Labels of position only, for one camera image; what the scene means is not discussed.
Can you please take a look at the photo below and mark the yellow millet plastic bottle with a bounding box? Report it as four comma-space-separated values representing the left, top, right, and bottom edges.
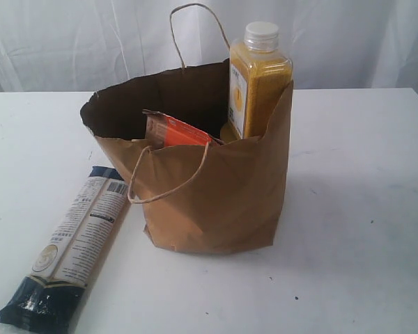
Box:
228, 21, 293, 139

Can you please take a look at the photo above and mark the large brown paper bag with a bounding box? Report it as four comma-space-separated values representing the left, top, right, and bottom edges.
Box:
79, 2, 295, 256

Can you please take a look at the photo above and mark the white curtain backdrop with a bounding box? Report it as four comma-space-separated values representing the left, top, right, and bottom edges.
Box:
0, 1, 418, 94

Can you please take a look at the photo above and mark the long noodle package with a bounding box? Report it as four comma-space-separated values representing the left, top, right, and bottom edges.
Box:
0, 166, 128, 333

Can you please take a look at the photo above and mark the brown pouch with orange label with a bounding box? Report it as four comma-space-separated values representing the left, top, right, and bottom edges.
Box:
143, 109, 224, 148

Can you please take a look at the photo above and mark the clear jar with tan lid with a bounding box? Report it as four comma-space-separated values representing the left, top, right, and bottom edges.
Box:
220, 121, 240, 144

